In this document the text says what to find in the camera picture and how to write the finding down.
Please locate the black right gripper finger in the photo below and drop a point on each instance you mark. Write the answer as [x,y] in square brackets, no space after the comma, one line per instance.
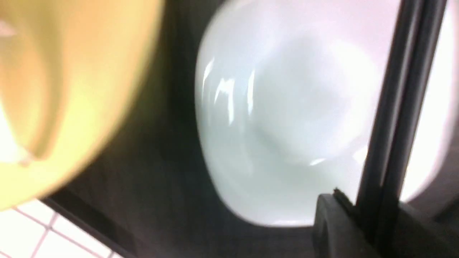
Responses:
[335,231]

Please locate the small white sauce dish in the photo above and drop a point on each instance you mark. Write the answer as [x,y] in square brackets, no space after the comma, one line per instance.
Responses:
[285,95]

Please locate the tan noodle bowl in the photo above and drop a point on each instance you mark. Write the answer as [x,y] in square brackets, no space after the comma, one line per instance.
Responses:
[70,72]

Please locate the black plastic serving tray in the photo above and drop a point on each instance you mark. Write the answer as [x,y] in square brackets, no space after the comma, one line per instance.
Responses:
[149,193]

